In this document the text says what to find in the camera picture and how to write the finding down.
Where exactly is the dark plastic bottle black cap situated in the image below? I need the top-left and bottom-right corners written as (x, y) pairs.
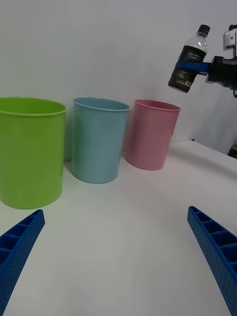
top-left (167, 24), bottom-right (211, 94)

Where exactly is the green plastic bin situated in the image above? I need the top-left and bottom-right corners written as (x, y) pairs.
top-left (0, 96), bottom-right (68, 210)

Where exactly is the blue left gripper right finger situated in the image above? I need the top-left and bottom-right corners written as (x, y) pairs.
top-left (187, 206), bottom-right (237, 316)

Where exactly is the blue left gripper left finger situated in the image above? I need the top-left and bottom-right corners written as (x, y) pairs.
top-left (0, 209), bottom-right (46, 316)

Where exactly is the pale blue plastic bin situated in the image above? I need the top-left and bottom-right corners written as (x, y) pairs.
top-left (71, 97), bottom-right (131, 185)

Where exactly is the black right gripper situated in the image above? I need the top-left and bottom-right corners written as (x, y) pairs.
top-left (175, 56), bottom-right (237, 91)

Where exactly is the pink plastic bin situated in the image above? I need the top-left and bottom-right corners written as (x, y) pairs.
top-left (125, 99), bottom-right (182, 171)

